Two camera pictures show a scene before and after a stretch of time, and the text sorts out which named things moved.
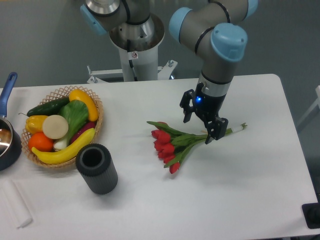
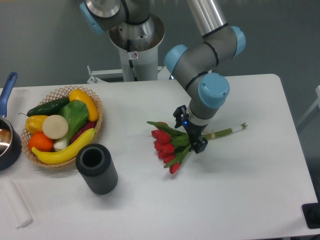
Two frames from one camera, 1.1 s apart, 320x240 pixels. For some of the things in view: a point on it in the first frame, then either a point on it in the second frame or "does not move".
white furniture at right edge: (317, 103) does not move
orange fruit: (41, 141) does not move
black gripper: (207, 107) to (194, 131)
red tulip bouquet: (172, 145) does not move
